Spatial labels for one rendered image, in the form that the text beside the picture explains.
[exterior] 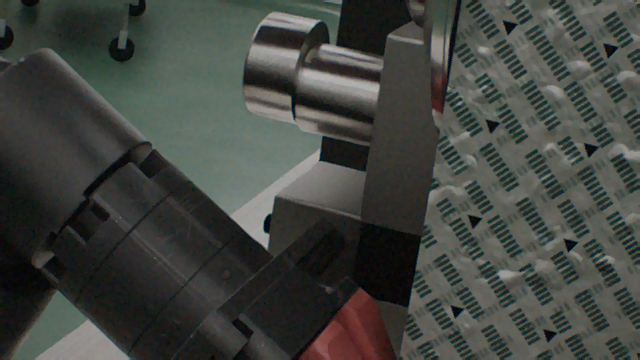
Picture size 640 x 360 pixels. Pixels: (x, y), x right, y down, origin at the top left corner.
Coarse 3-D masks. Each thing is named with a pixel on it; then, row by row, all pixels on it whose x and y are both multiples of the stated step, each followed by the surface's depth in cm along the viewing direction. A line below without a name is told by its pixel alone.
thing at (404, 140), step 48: (336, 48) 48; (336, 96) 47; (384, 96) 45; (384, 144) 46; (432, 144) 45; (288, 192) 48; (336, 192) 49; (384, 192) 46; (288, 240) 48; (384, 240) 47; (384, 288) 48
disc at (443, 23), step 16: (448, 0) 35; (448, 16) 36; (448, 32) 36; (432, 48) 36; (448, 48) 36; (432, 64) 37; (448, 64) 37; (432, 80) 37; (448, 80) 37; (432, 96) 38; (432, 112) 39
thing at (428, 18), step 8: (432, 0) 37; (424, 8) 38; (432, 8) 37; (424, 16) 38; (432, 16) 38; (424, 24) 38; (432, 24) 38; (424, 32) 38; (432, 32) 38; (424, 40) 39
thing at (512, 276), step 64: (448, 128) 37; (448, 192) 38; (512, 192) 37; (576, 192) 37; (448, 256) 38; (512, 256) 38; (576, 256) 37; (448, 320) 39; (512, 320) 38; (576, 320) 38
